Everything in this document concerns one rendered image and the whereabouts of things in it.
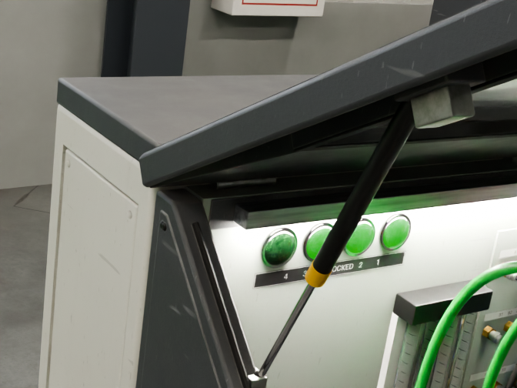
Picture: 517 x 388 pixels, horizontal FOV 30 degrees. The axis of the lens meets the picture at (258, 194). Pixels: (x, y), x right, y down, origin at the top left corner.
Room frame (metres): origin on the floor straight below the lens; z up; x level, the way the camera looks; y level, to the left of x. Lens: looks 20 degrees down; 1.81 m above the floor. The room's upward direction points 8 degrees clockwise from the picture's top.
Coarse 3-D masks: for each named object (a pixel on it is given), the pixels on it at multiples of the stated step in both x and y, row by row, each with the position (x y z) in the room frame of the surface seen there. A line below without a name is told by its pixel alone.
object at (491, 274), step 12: (504, 264) 1.02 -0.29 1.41; (516, 264) 1.00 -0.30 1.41; (480, 276) 1.04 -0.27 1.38; (492, 276) 1.03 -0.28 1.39; (468, 288) 1.05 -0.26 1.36; (480, 288) 1.04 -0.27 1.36; (456, 300) 1.06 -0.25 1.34; (456, 312) 1.06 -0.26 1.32; (444, 324) 1.07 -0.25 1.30; (432, 336) 1.08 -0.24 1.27; (444, 336) 1.08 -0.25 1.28; (432, 348) 1.08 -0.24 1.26; (432, 360) 1.08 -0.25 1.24; (420, 372) 1.09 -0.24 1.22; (420, 384) 1.08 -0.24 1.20
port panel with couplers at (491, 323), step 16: (496, 240) 1.26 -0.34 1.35; (512, 240) 1.28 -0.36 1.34; (496, 256) 1.26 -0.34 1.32; (512, 256) 1.28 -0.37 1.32; (496, 288) 1.27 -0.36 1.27; (512, 288) 1.29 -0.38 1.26; (496, 304) 1.27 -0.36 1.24; (512, 304) 1.30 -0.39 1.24; (480, 320) 1.26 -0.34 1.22; (496, 320) 1.28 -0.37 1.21; (512, 320) 1.30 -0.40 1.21; (480, 336) 1.26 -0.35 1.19; (496, 336) 1.25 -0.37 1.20; (480, 352) 1.27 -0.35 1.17; (512, 352) 1.31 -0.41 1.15; (480, 368) 1.27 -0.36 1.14; (512, 368) 1.32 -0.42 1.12; (464, 384) 1.26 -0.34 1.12; (480, 384) 1.28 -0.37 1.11; (496, 384) 1.29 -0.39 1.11
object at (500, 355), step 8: (512, 328) 1.08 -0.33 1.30; (504, 336) 1.09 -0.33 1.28; (512, 336) 1.08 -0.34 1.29; (504, 344) 1.09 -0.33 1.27; (512, 344) 1.09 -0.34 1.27; (496, 352) 1.10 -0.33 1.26; (504, 352) 1.09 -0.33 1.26; (496, 360) 1.09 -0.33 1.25; (504, 360) 1.10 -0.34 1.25; (496, 368) 1.09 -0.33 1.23; (488, 376) 1.10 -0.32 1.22; (496, 376) 1.10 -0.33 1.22; (488, 384) 1.10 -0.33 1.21
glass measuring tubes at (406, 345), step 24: (432, 288) 1.19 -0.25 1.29; (456, 288) 1.20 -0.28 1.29; (408, 312) 1.13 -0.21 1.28; (432, 312) 1.15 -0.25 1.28; (408, 336) 1.14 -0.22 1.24; (456, 336) 1.22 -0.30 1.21; (384, 360) 1.16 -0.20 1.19; (408, 360) 1.14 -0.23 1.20; (456, 360) 1.20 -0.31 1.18; (384, 384) 1.15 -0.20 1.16; (408, 384) 1.18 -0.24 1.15; (432, 384) 1.19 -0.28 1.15; (456, 384) 1.20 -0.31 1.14
